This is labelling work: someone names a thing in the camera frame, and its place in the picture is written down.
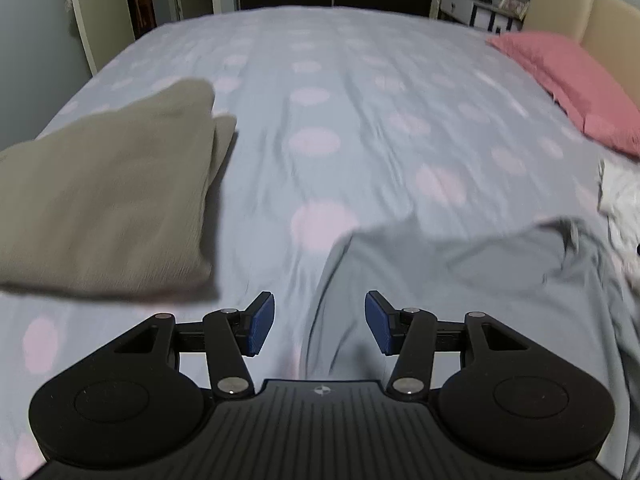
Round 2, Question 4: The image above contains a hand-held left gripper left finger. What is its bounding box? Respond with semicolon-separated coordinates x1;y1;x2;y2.
113;290;276;401

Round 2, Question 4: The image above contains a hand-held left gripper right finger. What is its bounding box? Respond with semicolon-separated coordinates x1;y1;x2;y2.
364;290;531;401

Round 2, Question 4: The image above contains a grey garment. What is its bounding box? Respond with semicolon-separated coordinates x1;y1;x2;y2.
300;215;640;466

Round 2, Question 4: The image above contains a folded beige cloth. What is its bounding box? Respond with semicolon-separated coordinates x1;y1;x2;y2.
0;77;239;302

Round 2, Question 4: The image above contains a white crumpled cloth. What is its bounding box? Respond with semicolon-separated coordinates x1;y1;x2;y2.
597;157;640;283

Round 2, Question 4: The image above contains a pink pillow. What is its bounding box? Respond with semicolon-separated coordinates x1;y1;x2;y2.
487;30;640;157

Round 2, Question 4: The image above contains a white striped nightstand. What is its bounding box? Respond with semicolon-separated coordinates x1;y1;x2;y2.
429;0;527;32

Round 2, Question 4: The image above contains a beige padded headboard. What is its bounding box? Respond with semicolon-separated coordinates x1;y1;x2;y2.
522;0;640;85

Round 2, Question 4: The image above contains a cream door with handle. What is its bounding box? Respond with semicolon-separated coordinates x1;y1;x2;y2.
64;0;127;77

